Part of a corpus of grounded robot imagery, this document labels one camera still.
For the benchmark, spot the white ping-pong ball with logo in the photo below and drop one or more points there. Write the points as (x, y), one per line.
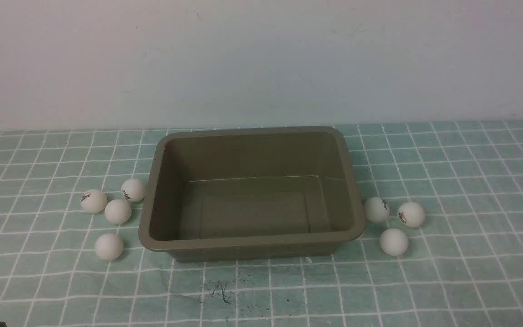
(376, 209)
(93, 201)
(133, 190)
(411, 214)

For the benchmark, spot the plain white ping-pong ball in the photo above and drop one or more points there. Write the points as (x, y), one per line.
(394, 242)
(109, 247)
(118, 211)

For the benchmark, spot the olive plastic bin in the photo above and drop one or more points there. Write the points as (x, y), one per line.
(257, 193)

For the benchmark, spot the green checkered table cloth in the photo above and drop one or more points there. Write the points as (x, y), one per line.
(463, 267)

